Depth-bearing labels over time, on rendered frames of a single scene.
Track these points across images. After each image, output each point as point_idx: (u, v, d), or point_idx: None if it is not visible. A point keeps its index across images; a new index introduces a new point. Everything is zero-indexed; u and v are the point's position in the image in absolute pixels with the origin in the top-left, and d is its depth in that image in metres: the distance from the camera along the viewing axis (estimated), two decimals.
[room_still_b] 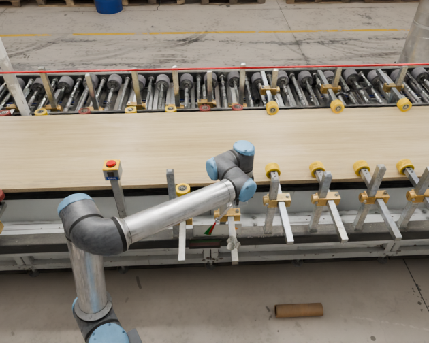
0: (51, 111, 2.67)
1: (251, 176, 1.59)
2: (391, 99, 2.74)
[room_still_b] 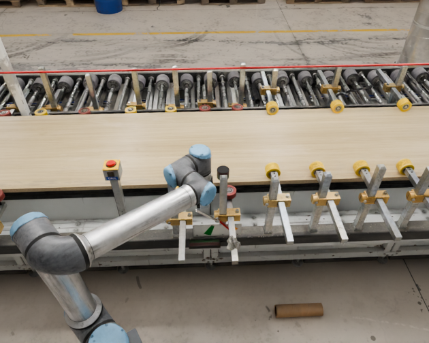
0: (51, 111, 2.67)
1: (210, 180, 1.59)
2: (391, 99, 2.74)
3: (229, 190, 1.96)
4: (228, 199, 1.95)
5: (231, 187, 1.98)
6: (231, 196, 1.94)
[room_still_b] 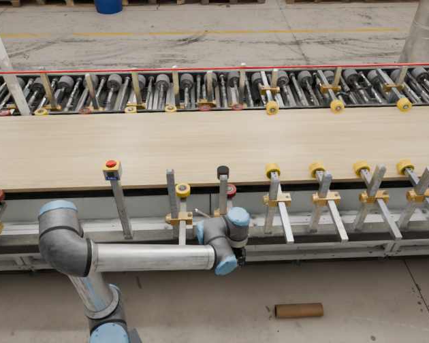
0: (51, 111, 2.67)
1: (232, 246, 1.53)
2: (391, 99, 2.74)
3: (229, 189, 1.96)
4: (228, 197, 1.96)
5: (231, 186, 1.98)
6: (230, 194, 1.95)
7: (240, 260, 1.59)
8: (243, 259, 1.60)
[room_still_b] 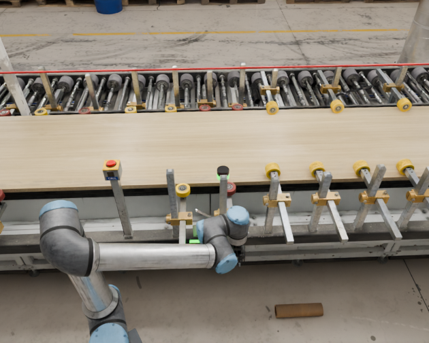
0: (51, 111, 2.67)
1: (231, 243, 1.54)
2: (391, 99, 2.74)
3: (229, 187, 1.98)
4: (228, 195, 1.97)
5: (231, 184, 2.00)
6: (230, 192, 1.96)
7: (240, 258, 1.60)
8: (243, 256, 1.62)
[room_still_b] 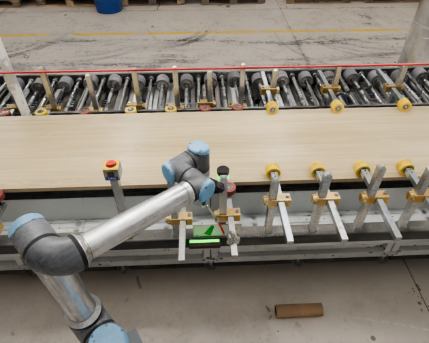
0: (51, 111, 2.67)
1: None
2: (391, 99, 2.74)
3: (229, 187, 1.98)
4: (228, 195, 1.97)
5: (231, 184, 2.00)
6: (230, 192, 1.96)
7: None
8: None
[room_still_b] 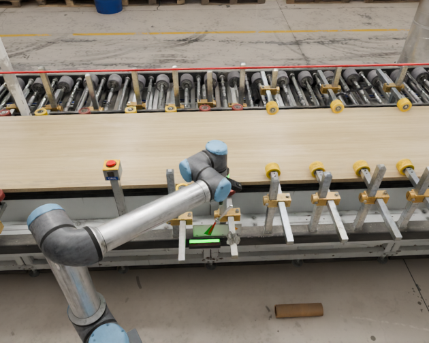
0: (51, 111, 2.67)
1: None
2: (391, 99, 2.74)
3: None
4: (228, 195, 1.97)
5: None
6: (230, 192, 1.96)
7: None
8: None
